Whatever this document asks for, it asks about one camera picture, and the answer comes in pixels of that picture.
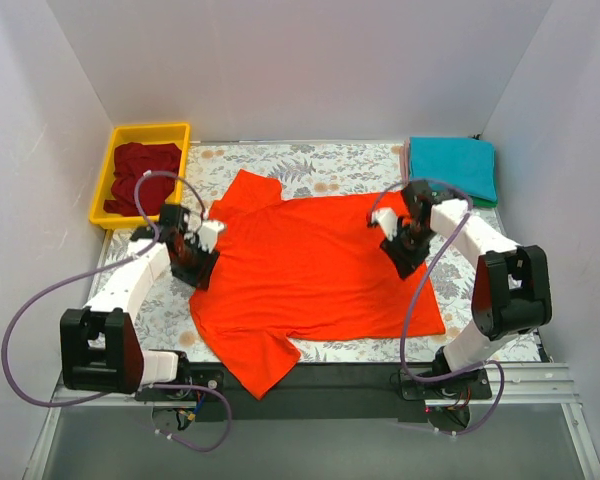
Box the orange t shirt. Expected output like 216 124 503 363
189 170 445 398

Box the aluminium frame rail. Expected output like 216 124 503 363
26 363 600 479

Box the dark red t shirt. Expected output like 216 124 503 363
104 142 182 217

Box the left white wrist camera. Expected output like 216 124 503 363
196 219 227 253

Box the folded teal t shirt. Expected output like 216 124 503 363
408 137 498 203

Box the folded pink t shirt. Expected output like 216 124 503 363
400 139 411 183

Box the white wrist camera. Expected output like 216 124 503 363
368 207 398 241
196 219 227 253

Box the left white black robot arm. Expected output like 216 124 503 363
60 204 226 400

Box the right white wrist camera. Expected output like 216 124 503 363
368 207 398 241

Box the folded green t shirt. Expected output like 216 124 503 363
470 196 498 209

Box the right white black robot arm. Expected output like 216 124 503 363
367 179 552 398

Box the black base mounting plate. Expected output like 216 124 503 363
133 361 493 424

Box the floral patterned table mat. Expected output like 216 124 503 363
77 141 541 364

